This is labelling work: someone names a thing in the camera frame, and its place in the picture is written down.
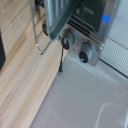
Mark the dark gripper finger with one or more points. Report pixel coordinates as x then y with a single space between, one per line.
2 50

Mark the silver black toaster oven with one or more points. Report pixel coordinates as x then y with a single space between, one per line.
95 36

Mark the black dish rack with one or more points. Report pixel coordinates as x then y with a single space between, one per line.
34 20

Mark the woven folding screen panel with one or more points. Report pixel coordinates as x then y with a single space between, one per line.
116 55

